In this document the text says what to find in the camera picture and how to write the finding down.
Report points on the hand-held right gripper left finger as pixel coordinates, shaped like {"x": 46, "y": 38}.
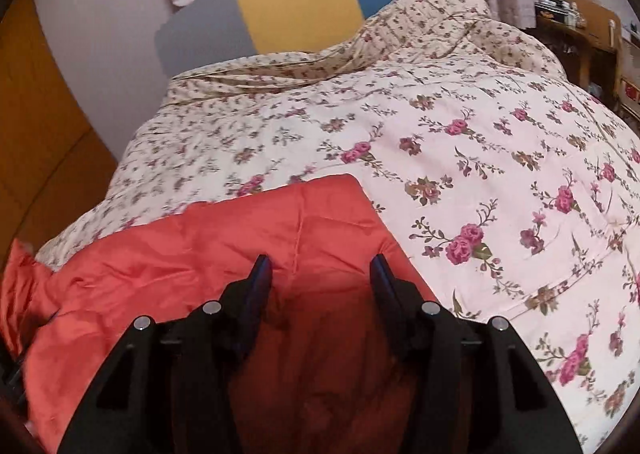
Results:
{"x": 260, "y": 284}

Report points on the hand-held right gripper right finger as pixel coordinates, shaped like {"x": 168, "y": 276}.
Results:
{"x": 384, "y": 284}

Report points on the orange quilted jacket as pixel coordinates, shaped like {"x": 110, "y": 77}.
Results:
{"x": 200, "y": 244}

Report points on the floral print blanket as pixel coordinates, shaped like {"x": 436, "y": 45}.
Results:
{"x": 450, "y": 109}

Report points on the yellow wooden wardrobe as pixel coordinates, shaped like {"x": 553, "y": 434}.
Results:
{"x": 35, "y": 124}

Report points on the grey yellow blue headboard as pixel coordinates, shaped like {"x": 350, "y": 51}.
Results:
{"x": 285, "y": 9}

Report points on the wooden desk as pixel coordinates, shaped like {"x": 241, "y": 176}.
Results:
{"x": 580, "y": 49}

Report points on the cluster of small desk items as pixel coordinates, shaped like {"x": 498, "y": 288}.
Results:
{"x": 555, "y": 6}

